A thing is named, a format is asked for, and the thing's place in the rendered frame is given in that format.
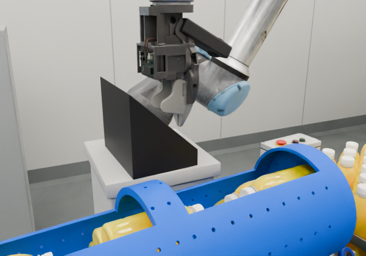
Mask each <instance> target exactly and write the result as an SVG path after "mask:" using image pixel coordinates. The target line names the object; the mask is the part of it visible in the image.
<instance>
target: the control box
mask: <svg viewBox="0 0 366 256"><path fill-rule="evenodd" d="M300 138H305V140H306V141H305V142H301V141H299V139H300ZM279 139H282V140H285V141H286V144H284V145H288V144H293V143H292V140H294V139H296V140H298V143H300V144H306V145H310V146H312V147H314V148H317V149H318V150H320V145H321V141H320V140H318V139H315V138H312V137H309V136H307V135H304V134H302V133H297V134H294V135H290V136H286V137H282V138H277V139H273V140H270V141H266V142H261V146H260V147H261V149H260V156H261V155H262V154H263V153H265V152H266V151H268V150H270V149H273V148H277V147H281V146H284V145H279V144H278V143H276V141H277V140H279Z"/></svg>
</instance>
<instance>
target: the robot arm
mask: <svg viewBox="0 0 366 256"><path fill-rule="evenodd" d="M149 1H150V2H152V4H151V5H150V7H139V24H140V40H141V42H137V43H136V45H137V73H141V74H142V75H144V76H147V77H146V78H145V79H144V80H142V81H141V82H139V83H138V84H136V85H135V86H133V87H132V88H131V89H129V90H128V92H127V93H128V94H130V95H131V96H132V97H133V98H134V99H136V100H137V101H138V102H139V103H141V104H142V105H143V106H144V107H146V108H147V109H148V110H149V111H151V112H152V113H153V114H154V115H156V116H157V117H158V118H159V119H161V120H162V121H163V122H164V123H166V124H167V125H169V124H170V122H171V121H172V118H173V116H174V119H175V122H176V125H177V126H178V127H181V126H183V124H184V123H185V121H186V119H187V117H188V115H189V113H190V111H191V109H192V106H193V104H194V103H195V101H196V102H198V103H199V104H201V105H202V106H204V107H205V108H207V110H208V111H212V112H214V113H215V114H217V115H218V116H222V117H223V116H226V115H229V114H231V113H233V112H234V111H235V110H236V109H237V108H239V107H240V105H241V104H242V103H243V102H244V100H245V99H246V97H247V96H248V93H249V91H250V88H251V86H250V84H249V83H248V82H247V81H248V79H249V77H250V74H249V66H250V64H251V62H252V61H253V59H254V57H255V56H256V54H257V53H258V51H259V49H260V47H261V46H262V44H263V42H264V41H265V39H266V37H267V35H268V34H269V32H270V30H271V28H272V27H273V25H274V23H275V22H276V20H277V19H278V16H279V15H280V13H281V12H282V10H283V8H284V7H285V5H286V3H287V1H288V0H250V1H249V3H248V4H247V6H246V8H245V10H244V12H243V13H242V15H241V17H240V19H239V21H238V22H237V24H236V26H235V28H234V29H233V31H232V33H231V35H230V37H229V38H228V40H227V42H224V41H223V40H222V39H221V38H218V37H216V36H215V35H213V34H212V33H210V32H208V31H207V30H206V29H204V28H203V27H201V26H199V25H198V24H196V23H195V22H193V21H191V20H190V19H188V18H183V13H193V4H191V2H193V1H194V0H149ZM139 55H140V56H141V57H140V60H141V66H140V63H139ZM210 56H211V58H210Z"/></svg>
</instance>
